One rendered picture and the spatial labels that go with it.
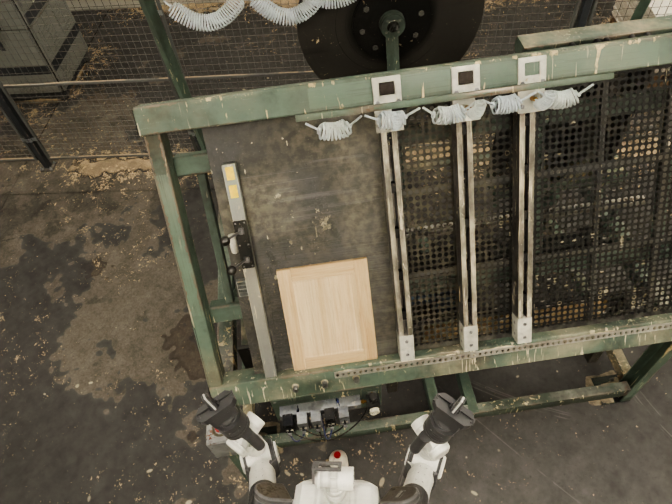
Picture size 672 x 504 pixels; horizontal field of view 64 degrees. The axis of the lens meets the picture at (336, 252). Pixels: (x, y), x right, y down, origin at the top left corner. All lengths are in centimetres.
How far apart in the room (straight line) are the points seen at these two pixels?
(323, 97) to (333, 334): 100
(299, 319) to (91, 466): 174
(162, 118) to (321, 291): 91
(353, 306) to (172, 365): 167
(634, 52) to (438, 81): 70
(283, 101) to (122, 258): 260
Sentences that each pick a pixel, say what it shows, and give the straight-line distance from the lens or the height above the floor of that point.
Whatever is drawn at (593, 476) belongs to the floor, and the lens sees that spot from 337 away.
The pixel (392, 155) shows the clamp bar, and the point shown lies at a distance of 205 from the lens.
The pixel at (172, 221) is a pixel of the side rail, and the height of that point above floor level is 157.
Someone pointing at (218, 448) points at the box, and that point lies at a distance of 239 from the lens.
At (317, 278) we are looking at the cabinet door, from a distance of 221.
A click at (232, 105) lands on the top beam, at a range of 195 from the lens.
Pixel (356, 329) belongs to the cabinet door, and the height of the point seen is 103.
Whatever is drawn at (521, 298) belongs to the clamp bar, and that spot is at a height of 111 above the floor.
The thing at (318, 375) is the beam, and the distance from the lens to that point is 241.
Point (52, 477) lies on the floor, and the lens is 366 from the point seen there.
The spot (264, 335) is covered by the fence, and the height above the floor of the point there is 108.
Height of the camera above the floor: 307
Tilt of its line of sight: 52 degrees down
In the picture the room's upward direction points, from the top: 6 degrees counter-clockwise
